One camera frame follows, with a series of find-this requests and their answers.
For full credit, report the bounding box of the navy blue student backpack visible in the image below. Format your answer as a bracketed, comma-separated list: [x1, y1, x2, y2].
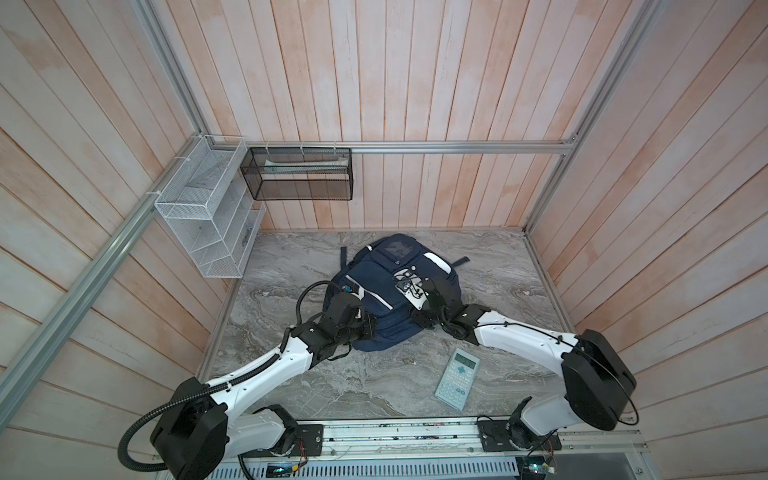
[323, 233, 469, 352]

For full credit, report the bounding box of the light blue calculator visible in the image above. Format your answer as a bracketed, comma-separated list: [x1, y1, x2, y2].
[435, 349, 480, 411]

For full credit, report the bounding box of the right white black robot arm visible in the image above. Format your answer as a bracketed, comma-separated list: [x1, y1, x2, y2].
[396, 277, 637, 450]

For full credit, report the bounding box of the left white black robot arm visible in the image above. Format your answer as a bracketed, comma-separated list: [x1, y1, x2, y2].
[150, 292, 376, 479]

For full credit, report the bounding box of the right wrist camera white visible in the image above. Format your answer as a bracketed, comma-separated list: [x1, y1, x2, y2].
[394, 269, 424, 300]

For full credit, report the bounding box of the aluminium front rail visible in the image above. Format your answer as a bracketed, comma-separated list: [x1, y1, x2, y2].
[149, 416, 652, 480]

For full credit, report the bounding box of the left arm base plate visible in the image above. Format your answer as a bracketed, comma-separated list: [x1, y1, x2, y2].
[243, 424, 324, 459]

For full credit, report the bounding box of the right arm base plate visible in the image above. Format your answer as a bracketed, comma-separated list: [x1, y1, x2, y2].
[476, 415, 563, 453]

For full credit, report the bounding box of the black mesh wall basket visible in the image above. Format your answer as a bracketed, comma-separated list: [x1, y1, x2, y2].
[240, 146, 354, 201]

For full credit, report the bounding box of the white wire mesh shelf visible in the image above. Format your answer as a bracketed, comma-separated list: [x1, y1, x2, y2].
[155, 135, 266, 279]

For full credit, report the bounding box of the black corrugated cable conduit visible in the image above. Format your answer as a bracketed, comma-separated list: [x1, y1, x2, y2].
[116, 279, 337, 480]

